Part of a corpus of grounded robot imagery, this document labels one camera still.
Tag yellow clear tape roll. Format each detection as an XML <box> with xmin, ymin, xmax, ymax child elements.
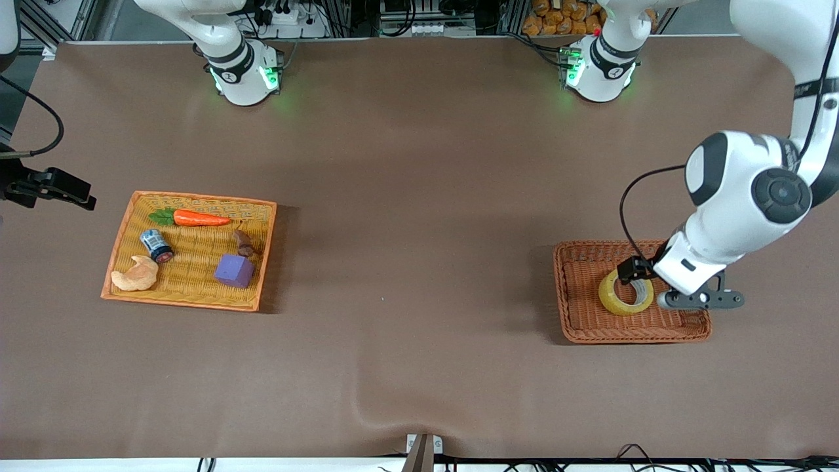
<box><xmin>598</xmin><ymin>265</ymin><xmax>655</xmax><ymax>317</ymax></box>

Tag brown wicker basket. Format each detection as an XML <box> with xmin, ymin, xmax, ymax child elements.
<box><xmin>553</xmin><ymin>240</ymin><xmax>712</xmax><ymax>345</ymax></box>

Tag small blue white can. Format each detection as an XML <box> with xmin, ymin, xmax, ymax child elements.
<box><xmin>140</xmin><ymin>229</ymin><xmax>174</xmax><ymax>264</ymax></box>

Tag toy croissant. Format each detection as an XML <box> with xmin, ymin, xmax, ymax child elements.
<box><xmin>110</xmin><ymin>255</ymin><xmax>159</xmax><ymax>292</ymax></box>

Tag orange toy carrot green leaves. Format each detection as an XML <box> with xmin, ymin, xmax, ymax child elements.
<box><xmin>149</xmin><ymin>208</ymin><xmax>232</xmax><ymax>228</ymax></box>

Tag yellow woven tray orange rim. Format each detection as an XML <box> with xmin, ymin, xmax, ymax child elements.
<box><xmin>101</xmin><ymin>190</ymin><xmax>277</xmax><ymax>313</ymax></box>

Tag purple foam cube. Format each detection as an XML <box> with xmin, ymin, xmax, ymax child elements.
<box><xmin>214</xmin><ymin>254</ymin><xmax>255</xmax><ymax>289</ymax></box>

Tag brown table cloth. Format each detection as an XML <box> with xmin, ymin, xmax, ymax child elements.
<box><xmin>0</xmin><ymin>36</ymin><xmax>839</xmax><ymax>460</ymax></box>

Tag bag of orange bread rolls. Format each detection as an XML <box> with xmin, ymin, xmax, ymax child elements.
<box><xmin>522</xmin><ymin>0</ymin><xmax>658</xmax><ymax>36</ymax></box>

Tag white power strip with plugs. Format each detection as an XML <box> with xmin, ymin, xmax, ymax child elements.
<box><xmin>259</xmin><ymin>0</ymin><xmax>330</xmax><ymax>39</ymax></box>

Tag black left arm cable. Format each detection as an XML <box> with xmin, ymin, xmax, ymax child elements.
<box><xmin>619</xmin><ymin>13</ymin><xmax>839</xmax><ymax>264</ymax></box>

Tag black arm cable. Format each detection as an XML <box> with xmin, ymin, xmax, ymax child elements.
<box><xmin>619</xmin><ymin>13</ymin><xmax>839</xmax><ymax>264</ymax></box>
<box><xmin>0</xmin><ymin>74</ymin><xmax>65</xmax><ymax>158</ymax></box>

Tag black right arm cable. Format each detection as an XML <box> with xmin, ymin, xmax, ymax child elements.
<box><xmin>0</xmin><ymin>74</ymin><xmax>65</xmax><ymax>158</ymax></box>

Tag aluminium frame profile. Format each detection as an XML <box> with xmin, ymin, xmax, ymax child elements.
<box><xmin>16</xmin><ymin>0</ymin><xmax>99</xmax><ymax>61</ymax></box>

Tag black cables bundle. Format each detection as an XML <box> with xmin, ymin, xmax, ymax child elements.
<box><xmin>446</xmin><ymin>444</ymin><xmax>839</xmax><ymax>472</ymax></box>

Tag metal camera mount clamp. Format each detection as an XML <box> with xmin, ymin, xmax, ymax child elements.
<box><xmin>401</xmin><ymin>433</ymin><xmax>444</xmax><ymax>472</ymax></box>

